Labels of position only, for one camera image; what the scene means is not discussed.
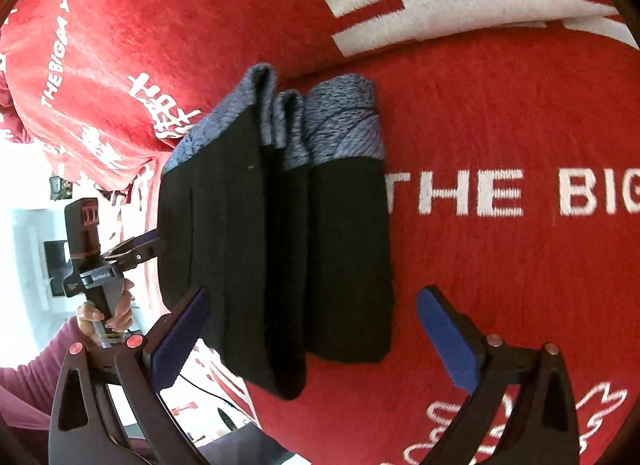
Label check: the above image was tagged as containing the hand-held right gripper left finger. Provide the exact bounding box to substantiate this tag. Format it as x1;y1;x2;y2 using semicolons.
48;287;213;465

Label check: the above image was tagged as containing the grey cloth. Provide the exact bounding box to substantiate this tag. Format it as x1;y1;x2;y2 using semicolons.
197;422;283;465

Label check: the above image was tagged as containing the person's left hand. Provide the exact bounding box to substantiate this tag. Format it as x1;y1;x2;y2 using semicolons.
75;279;136;342

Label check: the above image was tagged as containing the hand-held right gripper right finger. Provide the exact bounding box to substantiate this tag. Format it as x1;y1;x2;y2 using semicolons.
416;285;581;465

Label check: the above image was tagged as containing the person's left forearm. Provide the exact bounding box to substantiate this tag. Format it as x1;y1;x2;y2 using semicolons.
0;317;96;418

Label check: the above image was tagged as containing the black appliance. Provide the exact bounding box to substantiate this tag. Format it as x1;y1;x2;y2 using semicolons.
42;240;70;292

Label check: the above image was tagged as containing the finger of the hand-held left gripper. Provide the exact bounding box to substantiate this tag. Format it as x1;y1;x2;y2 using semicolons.
114;231;166;252
102;244;162;268

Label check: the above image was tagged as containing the red printed blanket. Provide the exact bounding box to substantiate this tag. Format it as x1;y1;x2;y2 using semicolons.
0;0;640;465

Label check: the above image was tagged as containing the black cable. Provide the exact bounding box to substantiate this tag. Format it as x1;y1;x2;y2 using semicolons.
172;372;238;408

